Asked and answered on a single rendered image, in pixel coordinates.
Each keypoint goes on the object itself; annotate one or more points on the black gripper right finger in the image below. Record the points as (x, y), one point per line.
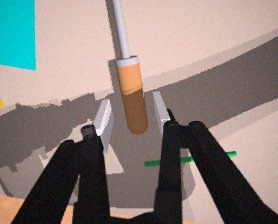
(235, 199)

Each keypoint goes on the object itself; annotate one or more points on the tool with orange wooden handle and grey metal rod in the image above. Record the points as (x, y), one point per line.
(129, 78)

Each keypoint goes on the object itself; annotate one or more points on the teal flat square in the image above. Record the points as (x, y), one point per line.
(17, 34)

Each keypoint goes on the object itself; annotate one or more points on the green thin rod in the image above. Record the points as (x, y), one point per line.
(183, 159)

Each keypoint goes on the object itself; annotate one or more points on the small yellow block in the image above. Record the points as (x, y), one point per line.
(1, 103)

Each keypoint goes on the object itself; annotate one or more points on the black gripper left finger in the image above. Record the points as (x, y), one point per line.
(48, 199)

